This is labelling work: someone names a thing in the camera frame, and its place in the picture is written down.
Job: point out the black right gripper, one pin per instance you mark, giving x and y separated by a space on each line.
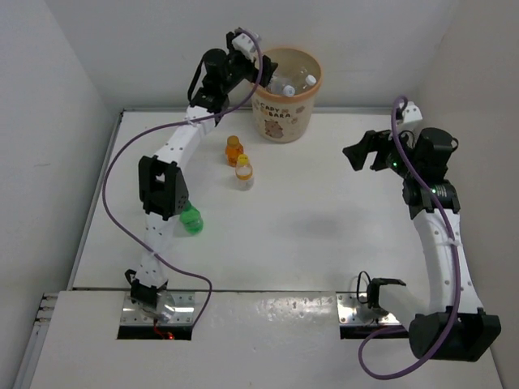
356 154

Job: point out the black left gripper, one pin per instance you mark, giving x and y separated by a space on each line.
252 74

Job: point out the clear bottle orange blue label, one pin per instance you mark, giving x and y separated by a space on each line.
281 87

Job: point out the clear bottle blue label tall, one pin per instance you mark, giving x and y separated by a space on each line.
304 79

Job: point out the yellow cap small bottle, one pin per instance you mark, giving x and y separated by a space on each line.
244 172

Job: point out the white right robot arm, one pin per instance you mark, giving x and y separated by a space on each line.
435 212

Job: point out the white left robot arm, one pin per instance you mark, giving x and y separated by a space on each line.
162 186

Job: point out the beige capybara plastic bin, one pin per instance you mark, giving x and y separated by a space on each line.
284 119

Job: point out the orange juice bottle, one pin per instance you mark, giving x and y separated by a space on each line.
233 150

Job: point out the green plastic bottle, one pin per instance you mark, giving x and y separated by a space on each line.
191 219

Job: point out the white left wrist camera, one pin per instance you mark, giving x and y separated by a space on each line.
243 44

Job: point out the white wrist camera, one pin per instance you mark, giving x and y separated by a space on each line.
408 115
243 44

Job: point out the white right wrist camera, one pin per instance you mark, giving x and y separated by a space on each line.
408 115

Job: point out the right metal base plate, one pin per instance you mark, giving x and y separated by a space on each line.
351 313

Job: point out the metal base plate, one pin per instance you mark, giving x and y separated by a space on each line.
172 309
351 313

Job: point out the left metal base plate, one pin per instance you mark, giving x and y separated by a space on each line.
172 309

